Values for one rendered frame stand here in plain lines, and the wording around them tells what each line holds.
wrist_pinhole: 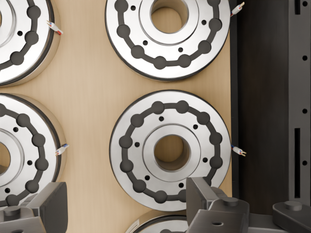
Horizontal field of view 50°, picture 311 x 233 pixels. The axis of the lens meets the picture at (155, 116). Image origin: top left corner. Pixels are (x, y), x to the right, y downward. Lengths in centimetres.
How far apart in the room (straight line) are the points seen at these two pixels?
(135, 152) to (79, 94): 8
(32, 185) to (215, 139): 16
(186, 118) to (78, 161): 11
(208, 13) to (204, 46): 3
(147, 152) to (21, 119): 11
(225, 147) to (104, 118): 11
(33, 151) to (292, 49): 21
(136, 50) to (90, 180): 13
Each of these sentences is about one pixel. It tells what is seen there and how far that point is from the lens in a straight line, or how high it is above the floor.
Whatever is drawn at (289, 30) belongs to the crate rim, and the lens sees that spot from 23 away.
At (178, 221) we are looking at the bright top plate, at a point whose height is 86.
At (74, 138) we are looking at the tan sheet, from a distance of 31.
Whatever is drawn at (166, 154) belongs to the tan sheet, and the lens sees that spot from 31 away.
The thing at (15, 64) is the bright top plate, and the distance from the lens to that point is 29.
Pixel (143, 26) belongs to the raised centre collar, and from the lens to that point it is 27.
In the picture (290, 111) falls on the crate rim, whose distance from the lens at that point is 22.
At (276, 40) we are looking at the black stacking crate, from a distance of 24.
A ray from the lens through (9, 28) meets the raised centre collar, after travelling 29.
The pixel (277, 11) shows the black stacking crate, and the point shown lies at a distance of 24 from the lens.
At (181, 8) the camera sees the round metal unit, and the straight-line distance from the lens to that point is 29.
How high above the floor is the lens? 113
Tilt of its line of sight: 85 degrees down
